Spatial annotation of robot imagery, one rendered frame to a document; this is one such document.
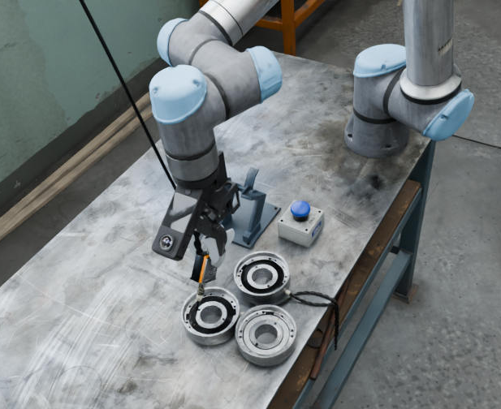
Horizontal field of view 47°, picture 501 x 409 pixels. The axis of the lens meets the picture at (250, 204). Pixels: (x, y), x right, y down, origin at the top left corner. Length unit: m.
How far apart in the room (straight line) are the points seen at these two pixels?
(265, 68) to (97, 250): 0.60
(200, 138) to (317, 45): 2.63
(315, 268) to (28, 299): 0.57
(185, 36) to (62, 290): 0.57
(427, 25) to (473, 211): 1.44
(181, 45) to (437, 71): 0.49
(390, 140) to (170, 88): 0.72
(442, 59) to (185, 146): 0.54
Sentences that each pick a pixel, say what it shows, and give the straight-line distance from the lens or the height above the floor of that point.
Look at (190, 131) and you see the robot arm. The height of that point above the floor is 1.22.
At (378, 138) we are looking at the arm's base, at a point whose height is 0.85.
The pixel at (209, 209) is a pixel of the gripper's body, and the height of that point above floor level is 1.07.
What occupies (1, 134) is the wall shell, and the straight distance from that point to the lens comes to 2.63.
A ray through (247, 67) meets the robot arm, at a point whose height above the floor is 1.26.
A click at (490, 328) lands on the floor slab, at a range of 2.08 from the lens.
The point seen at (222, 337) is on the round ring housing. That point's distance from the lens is 1.02.
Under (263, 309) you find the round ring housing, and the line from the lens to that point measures 1.03.
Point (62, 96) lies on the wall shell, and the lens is 2.80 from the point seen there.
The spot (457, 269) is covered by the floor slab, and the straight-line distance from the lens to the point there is 2.20.
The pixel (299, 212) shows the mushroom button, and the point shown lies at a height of 0.87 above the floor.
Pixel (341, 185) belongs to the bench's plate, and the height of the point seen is 0.80.
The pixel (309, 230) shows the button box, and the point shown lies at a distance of 1.13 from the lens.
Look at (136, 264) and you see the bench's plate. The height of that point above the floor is 0.80.
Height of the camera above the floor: 1.68
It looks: 45 degrees down
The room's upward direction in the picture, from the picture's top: 8 degrees counter-clockwise
